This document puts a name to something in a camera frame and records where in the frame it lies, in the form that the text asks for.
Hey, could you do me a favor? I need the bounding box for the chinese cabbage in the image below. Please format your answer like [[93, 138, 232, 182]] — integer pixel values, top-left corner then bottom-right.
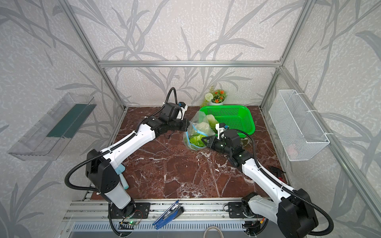
[[188, 122, 214, 150], [206, 114, 219, 130]]

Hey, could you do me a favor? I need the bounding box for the clear zip-top bag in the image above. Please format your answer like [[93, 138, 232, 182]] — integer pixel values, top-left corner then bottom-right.
[[183, 111, 219, 151]]

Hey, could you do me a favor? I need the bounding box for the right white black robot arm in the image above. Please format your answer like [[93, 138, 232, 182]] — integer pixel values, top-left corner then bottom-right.
[[201, 129, 334, 238]]

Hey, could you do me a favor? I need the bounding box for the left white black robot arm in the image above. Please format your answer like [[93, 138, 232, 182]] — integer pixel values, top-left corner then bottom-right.
[[64, 102, 190, 210]]

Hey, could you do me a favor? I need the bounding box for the green plastic basket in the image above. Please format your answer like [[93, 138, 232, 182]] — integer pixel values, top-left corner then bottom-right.
[[200, 105, 256, 135]]

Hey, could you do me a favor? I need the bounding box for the small flower pot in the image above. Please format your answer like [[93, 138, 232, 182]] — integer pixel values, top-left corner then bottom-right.
[[201, 87, 227, 107]]

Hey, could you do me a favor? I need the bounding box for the light blue scraper tool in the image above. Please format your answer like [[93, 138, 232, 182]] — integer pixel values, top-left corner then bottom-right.
[[115, 164, 129, 190]]

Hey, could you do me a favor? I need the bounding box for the blue clip tool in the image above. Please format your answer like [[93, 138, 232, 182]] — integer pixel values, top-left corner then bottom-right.
[[152, 200, 184, 230]]

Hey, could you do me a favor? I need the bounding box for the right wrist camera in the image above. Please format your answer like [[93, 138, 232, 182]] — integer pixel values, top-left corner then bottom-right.
[[215, 123, 229, 139]]

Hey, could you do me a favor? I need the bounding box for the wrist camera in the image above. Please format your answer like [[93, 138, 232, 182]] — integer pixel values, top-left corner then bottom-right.
[[215, 123, 229, 139], [177, 102, 188, 120]]

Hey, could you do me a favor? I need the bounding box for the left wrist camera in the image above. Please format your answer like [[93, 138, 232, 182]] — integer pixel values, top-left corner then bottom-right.
[[177, 102, 188, 120]]

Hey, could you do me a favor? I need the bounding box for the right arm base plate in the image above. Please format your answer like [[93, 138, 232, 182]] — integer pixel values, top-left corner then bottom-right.
[[228, 202, 255, 219]]

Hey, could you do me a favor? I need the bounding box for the white wire basket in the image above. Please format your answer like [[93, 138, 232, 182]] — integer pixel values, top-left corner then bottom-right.
[[269, 89, 330, 161]]

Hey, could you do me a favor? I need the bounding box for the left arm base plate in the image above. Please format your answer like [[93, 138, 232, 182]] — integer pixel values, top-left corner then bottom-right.
[[108, 202, 151, 219]]

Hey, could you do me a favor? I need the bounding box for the clear wall shelf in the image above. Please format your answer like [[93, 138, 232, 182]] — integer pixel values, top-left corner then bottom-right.
[[8, 93, 97, 161]]

